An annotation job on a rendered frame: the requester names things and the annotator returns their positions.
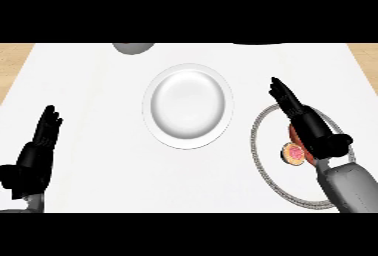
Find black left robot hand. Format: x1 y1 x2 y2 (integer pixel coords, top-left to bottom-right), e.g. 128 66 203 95
0 104 65 201

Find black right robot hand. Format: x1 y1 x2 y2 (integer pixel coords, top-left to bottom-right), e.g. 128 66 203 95
267 76 354 160

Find white round placemat grey rim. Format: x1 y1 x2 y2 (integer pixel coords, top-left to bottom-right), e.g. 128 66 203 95
249 103 357 211

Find white oval plate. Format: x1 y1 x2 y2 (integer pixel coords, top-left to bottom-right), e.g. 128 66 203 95
141 63 236 150

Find grey rounded object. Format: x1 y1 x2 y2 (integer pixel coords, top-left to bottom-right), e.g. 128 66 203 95
110 43 155 56

